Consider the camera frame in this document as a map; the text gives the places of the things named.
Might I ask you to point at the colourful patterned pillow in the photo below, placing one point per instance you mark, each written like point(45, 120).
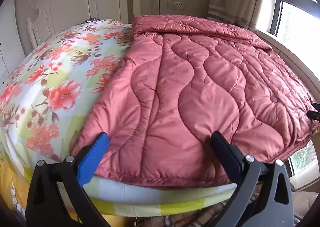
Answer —
point(89, 20)

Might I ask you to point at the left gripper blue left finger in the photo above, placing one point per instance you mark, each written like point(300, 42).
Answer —
point(90, 157)

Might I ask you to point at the floral bed sheet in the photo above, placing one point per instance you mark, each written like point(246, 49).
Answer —
point(45, 103)

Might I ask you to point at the pink quilted comforter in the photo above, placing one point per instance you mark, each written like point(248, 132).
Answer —
point(182, 79)

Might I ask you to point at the white wardrobe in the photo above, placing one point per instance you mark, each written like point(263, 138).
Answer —
point(12, 53)

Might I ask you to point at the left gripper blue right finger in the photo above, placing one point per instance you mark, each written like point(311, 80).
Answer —
point(230, 157)

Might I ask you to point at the white wooden headboard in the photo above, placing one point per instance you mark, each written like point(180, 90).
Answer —
point(57, 15)

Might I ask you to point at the yellow blanket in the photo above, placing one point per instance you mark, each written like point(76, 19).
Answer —
point(14, 189)

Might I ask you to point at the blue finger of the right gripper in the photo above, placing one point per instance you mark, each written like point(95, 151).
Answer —
point(314, 115)

